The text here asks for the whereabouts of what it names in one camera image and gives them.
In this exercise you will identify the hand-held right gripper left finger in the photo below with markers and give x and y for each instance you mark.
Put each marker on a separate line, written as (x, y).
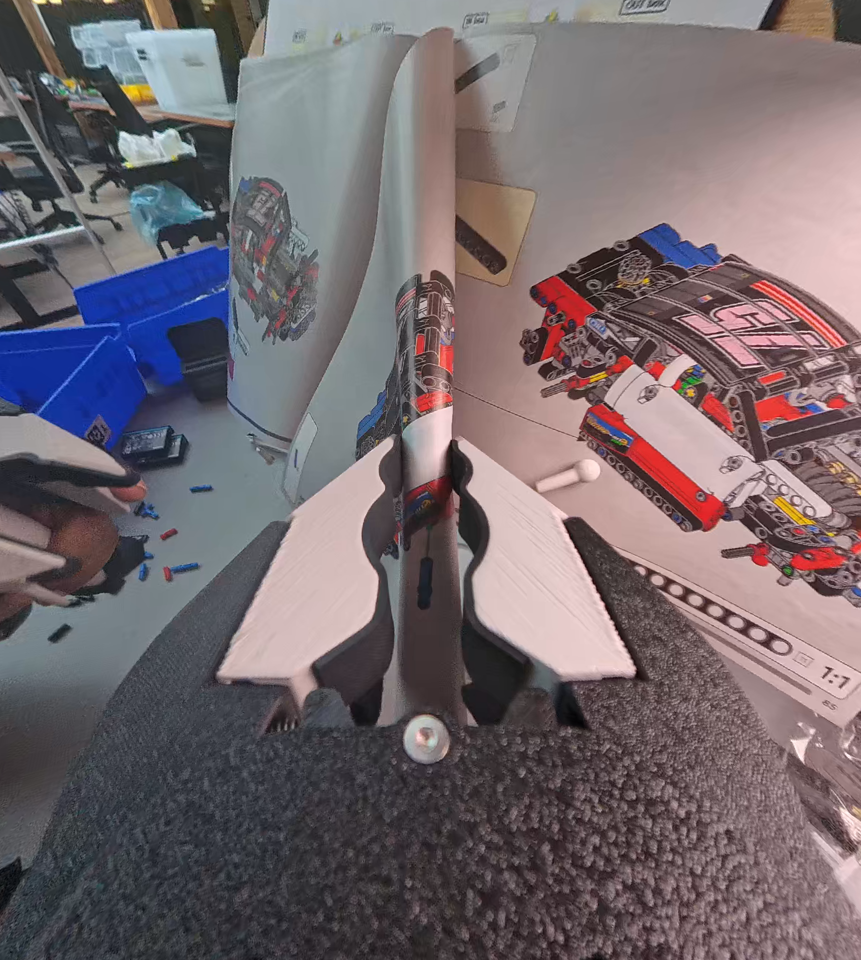
(295, 600)

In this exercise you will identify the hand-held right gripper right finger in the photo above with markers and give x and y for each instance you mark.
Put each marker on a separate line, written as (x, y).
(543, 592)

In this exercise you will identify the toy car instruction booklet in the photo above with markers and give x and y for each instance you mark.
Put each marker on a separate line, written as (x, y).
(625, 150)

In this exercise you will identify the person's left hand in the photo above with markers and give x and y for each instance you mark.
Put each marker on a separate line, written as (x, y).
(82, 536)

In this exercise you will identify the scattered brick pins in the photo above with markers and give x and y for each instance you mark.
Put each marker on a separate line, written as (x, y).
(168, 534)

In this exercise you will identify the blue plastic bin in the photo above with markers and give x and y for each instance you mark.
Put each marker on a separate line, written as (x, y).
(85, 390)
(145, 289)

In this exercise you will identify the white plastic peg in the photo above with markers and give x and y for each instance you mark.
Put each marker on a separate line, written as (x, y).
(573, 476)

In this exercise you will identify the black power adapter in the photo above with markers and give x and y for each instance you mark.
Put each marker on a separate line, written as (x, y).
(149, 442)

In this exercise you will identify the black box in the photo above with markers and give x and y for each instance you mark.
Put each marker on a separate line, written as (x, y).
(198, 352)

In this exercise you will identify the teal plastic bag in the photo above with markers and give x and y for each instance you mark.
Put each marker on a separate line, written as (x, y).
(164, 210)

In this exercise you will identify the silver metal rod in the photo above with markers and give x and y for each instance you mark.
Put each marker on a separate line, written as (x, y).
(48, 161)

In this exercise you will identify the black office chair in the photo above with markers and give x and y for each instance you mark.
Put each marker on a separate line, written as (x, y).
(119, 105)
(52, 127)

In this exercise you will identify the white plastic bag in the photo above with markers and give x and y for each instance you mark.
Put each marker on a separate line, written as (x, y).
(153, 146)

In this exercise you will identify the clear plastic bag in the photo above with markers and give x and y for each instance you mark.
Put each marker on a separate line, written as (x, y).
(850, 787)

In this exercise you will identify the white storage box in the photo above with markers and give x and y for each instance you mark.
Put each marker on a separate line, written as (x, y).
(175, 67)

